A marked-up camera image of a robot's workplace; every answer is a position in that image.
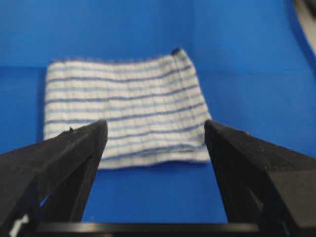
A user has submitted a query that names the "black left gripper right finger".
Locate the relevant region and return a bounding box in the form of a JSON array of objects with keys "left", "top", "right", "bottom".
[{"left": 204, "top": 120, "right": 316, "bottom": 237}]

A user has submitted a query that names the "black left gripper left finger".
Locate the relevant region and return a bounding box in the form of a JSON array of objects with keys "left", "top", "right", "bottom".
[{"left": 0, "top": 119, "right": 108, "bottom": 237}]

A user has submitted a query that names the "white blue striped towel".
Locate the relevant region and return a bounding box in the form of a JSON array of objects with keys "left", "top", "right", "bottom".
[{"left": 43, "top": 48, "right": 211, "bottom": 169}]

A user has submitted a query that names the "blue table mat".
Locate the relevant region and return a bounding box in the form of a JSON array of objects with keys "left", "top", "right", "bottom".
[{"left": 0, "top": 0, "right": 316, "bottom": 224}]

